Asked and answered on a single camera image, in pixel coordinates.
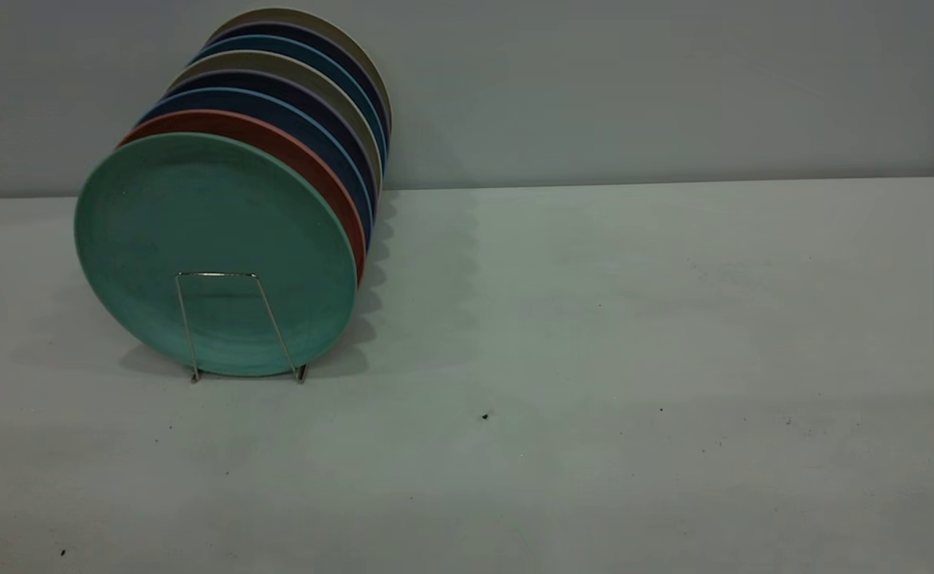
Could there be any beige round plate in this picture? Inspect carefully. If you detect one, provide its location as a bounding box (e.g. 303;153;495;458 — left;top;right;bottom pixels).
168;50;384;192
206;7;394;136

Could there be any blue round plate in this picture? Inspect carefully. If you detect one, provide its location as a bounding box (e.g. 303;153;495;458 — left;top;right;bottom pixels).
190;34;389;172
136;87;375;252

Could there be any purple round plate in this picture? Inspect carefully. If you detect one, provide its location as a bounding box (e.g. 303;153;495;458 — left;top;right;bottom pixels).
208;22;392;152
166;70;379;200

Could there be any green round plate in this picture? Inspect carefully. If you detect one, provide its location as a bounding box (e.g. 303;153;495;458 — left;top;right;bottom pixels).
74;132;358;377

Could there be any pink round plate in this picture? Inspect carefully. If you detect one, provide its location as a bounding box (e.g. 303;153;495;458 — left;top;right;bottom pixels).
116;110;367;288

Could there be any metal wire plate rack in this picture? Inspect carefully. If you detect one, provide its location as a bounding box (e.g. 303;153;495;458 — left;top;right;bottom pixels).
175;271;309;384

